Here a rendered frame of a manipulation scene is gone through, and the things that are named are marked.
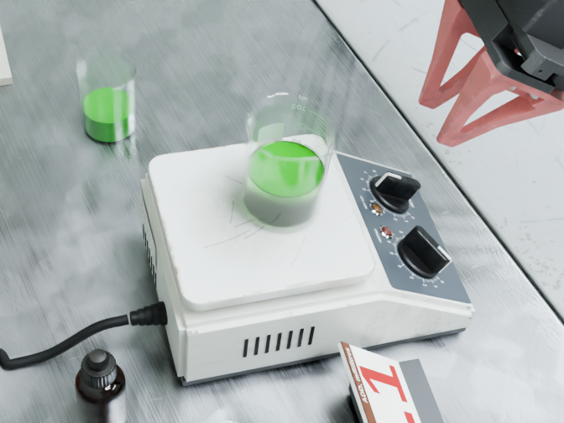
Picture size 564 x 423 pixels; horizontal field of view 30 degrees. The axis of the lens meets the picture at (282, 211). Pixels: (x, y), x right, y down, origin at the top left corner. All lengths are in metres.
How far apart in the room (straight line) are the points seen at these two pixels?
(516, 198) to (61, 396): 0.37
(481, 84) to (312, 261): 0.14
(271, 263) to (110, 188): 0.19
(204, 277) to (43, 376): 0.13
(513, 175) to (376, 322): 0.21
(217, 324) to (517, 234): 0.26
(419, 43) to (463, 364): 0.32
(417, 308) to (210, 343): 0.13
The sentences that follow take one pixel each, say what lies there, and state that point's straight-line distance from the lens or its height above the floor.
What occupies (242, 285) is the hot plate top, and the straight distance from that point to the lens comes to 0.61.
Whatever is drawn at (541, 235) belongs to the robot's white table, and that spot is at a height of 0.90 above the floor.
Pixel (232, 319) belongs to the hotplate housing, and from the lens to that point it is 0.63.
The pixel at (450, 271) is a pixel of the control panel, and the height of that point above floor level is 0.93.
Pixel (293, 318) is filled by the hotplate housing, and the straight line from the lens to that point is 0.63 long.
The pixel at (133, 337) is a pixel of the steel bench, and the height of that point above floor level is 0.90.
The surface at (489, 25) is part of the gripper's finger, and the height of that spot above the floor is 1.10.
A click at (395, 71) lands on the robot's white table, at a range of 0.89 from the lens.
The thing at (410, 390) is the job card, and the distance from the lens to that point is 0.69.
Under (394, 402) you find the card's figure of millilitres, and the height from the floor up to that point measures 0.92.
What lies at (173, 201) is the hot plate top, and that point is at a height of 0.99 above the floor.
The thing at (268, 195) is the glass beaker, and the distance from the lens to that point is 0.62.
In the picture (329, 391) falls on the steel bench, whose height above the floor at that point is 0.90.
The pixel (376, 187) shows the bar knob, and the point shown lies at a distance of 0.71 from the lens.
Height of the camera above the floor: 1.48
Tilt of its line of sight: 50 degrees down
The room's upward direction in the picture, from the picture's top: 8 degrees clockwise
